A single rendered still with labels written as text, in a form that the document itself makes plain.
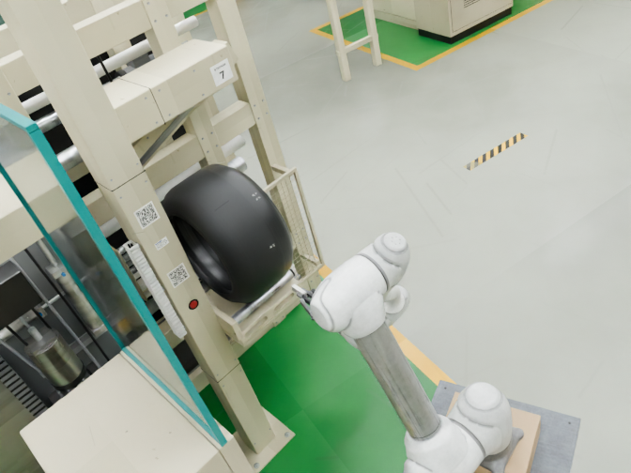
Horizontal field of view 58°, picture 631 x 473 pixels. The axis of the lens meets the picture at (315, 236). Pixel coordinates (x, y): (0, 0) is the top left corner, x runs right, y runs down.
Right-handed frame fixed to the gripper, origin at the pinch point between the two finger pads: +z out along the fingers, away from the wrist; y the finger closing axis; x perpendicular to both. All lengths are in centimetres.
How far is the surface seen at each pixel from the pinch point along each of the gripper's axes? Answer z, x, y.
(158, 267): 30, -26, 37
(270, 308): 14.3, 16.4, 6.1
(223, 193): 28.9, -38.3, 3.5
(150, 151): 72, -41, 6
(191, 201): 35, -39, 14
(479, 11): 191, 107, -435
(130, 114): 62, -65, 12
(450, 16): 201, 99, -398
